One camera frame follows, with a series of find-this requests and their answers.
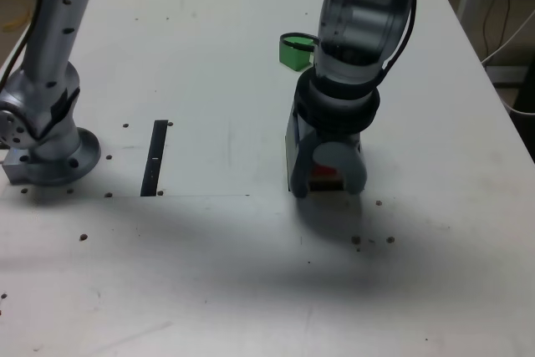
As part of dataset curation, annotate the thin black cable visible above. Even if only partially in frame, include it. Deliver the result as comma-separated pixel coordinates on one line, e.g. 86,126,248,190
481,0,535,61

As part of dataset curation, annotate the thin white cable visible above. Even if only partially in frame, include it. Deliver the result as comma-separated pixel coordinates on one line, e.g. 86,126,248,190
481,9,535,116

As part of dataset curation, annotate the black tape square outline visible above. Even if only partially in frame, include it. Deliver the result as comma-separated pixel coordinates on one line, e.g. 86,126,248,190
284,134,347,193

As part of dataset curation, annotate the green cube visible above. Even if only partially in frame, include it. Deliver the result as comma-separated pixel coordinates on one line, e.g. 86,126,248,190
278,33,318,72

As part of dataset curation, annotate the red cube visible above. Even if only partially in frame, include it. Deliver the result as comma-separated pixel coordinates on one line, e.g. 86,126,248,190
311,163,339,181

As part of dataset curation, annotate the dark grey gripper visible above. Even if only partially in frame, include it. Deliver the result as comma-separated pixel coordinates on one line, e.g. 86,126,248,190
286,110,369,200

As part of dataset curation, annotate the black tape strip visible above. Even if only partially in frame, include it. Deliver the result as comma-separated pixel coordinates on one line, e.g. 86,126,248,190
140,120,169,197

